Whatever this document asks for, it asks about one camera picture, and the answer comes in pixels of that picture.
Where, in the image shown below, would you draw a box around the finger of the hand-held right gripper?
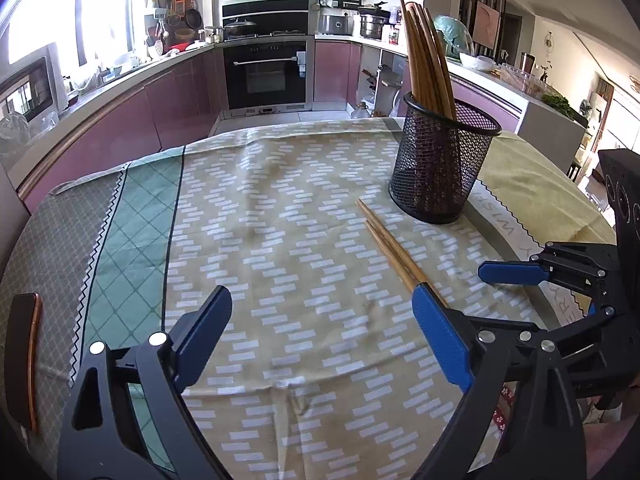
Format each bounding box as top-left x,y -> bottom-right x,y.
477,242 -> 619,306
550,304 -> 619,357

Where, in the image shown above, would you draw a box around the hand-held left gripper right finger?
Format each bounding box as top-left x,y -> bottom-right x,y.
411,282 -> 588,480

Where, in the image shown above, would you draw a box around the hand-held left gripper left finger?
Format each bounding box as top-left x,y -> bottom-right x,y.
56,285 -> 234,480

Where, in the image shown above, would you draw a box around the black mesh utensil holder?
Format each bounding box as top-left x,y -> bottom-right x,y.
389,91 -> 502,225

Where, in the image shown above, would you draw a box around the bundle of wooden chopsticks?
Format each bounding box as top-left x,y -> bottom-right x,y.
398,0 -> 457,121

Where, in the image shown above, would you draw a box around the yellow cloth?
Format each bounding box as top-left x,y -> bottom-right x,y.
475,131 -> 617,256

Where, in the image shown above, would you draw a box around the patterned tablecloth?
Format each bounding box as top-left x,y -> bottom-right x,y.
0,119 -> 601,480

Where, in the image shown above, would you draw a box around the green leafy vegetables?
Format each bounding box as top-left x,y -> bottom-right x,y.
542,92 -> 574,116

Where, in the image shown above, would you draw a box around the black smartphone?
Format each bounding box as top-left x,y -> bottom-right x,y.
5,292 -> 44,434

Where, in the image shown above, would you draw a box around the white bowl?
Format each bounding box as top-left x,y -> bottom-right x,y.
460,52 -> 496,71

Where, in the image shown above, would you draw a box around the pink base cabinets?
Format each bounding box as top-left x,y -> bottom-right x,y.
314,40 -> 362,107
17,50 -> 223,211

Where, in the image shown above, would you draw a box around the green food cover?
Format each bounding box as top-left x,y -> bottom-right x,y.
434,14 -> 474,59

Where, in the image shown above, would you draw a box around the built-in black oven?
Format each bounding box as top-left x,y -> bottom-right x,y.
222,42 -> 315,112

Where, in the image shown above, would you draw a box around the clear plastic bag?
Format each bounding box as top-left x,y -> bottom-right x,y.
0,112 -> 34,159

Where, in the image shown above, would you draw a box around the steel stock pot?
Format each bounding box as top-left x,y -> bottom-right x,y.
359,7 -> 391,40

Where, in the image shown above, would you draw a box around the white microwave oven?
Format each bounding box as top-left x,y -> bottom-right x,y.
0,42 -> 69,128

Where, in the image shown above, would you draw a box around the steel rice cooker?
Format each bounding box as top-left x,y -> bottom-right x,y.
318,12 -> 355,37

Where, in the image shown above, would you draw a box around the wok with lid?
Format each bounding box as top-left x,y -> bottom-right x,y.
223,17 -> 259,37

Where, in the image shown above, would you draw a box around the black range hood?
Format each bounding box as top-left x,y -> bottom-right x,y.
221,0 -> 310,36

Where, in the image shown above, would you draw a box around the kitchen window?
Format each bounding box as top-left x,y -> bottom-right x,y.
0,0 -> 151,68

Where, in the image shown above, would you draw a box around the framed wall picture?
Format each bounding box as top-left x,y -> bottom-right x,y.
472,0 -> 506,49

